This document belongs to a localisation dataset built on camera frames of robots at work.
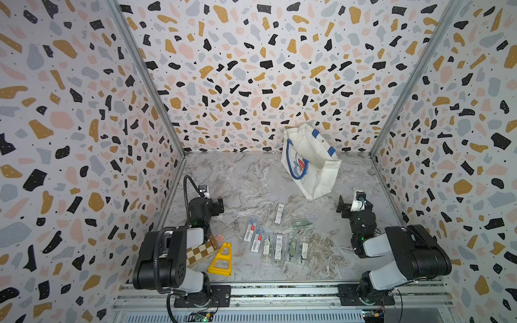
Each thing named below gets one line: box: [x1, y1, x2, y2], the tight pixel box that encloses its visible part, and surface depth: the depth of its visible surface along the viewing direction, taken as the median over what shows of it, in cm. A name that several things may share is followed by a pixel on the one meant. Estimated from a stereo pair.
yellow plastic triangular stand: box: [207, 242, 233, 277], surface depth 83 cm
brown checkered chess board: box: [185, 232, 220, 268], surface depth 83 cm
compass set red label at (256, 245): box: [251, 234, 263, 253], surface depth 87 cm
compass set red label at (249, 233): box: [243, 224, 256, 243], surface depth 90 cm
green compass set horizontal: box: [292, 221, 314, 230], surface depth 94 cm
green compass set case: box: [288, 236, 298, 262], surface depth 85 cm
